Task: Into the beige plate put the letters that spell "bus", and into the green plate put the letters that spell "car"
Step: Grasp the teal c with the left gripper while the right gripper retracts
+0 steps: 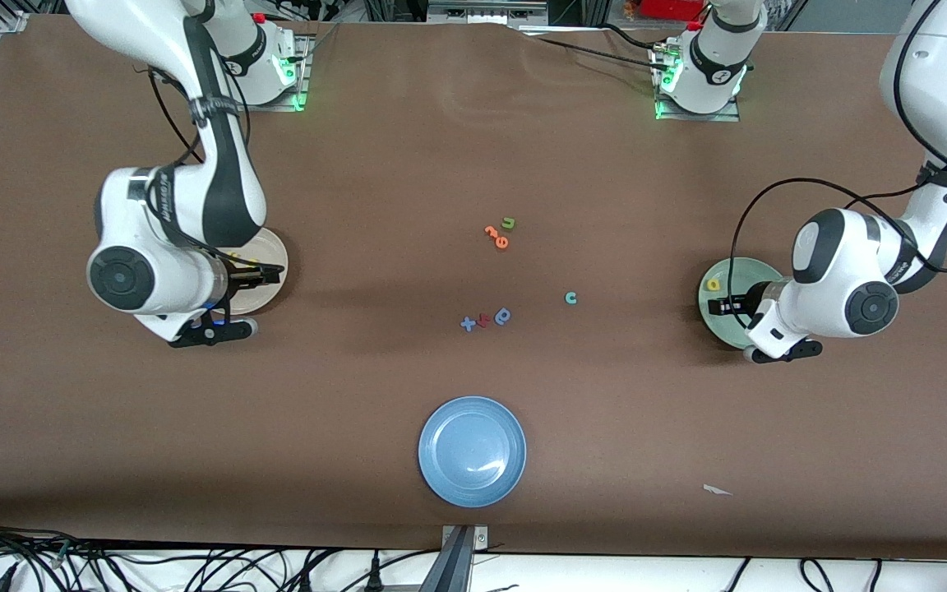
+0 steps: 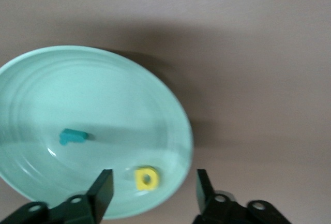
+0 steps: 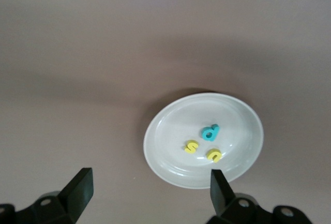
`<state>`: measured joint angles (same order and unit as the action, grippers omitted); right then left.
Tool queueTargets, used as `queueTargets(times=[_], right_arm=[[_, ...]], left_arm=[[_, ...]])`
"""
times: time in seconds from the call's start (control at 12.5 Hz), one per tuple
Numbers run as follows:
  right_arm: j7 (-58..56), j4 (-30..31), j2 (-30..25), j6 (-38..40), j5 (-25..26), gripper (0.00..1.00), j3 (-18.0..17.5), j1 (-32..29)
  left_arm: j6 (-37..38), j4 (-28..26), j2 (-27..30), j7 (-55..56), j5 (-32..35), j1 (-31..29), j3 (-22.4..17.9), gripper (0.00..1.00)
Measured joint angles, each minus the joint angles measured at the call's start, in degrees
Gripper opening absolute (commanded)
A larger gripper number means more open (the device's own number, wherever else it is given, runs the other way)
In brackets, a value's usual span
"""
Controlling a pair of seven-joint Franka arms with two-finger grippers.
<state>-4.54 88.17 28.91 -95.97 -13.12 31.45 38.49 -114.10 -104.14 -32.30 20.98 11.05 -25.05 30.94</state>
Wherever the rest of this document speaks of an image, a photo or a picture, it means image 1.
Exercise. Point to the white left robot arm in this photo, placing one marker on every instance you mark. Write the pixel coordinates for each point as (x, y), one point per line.
(843, 271)

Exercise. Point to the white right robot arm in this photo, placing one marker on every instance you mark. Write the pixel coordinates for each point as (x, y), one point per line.
(161, 271)

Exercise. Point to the green plate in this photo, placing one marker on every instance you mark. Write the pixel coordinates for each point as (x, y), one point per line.
(720, 327)

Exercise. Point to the beige brown plate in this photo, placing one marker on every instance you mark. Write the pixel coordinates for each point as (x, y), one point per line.
(272, 247)

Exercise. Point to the white paper scrap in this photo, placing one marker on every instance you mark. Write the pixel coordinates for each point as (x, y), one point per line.
(715, 490)

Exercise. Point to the blue plate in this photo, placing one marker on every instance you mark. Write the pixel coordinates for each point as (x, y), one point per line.
(472, 452)

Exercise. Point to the black power plug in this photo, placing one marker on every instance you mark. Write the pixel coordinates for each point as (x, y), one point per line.
(374, 575)
(306, 582)

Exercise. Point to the red box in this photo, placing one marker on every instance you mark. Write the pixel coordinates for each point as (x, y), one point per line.
(671, 8)

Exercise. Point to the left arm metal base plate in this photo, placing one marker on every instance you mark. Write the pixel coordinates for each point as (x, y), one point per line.
(728, 117)

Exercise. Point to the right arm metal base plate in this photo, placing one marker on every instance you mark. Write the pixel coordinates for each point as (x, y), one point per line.
(302, 82)

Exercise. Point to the grey metal frame unit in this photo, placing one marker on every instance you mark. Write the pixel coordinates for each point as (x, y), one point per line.
(486, 10)

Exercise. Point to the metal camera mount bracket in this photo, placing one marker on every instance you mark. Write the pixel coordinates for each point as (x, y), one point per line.
(453, 567)

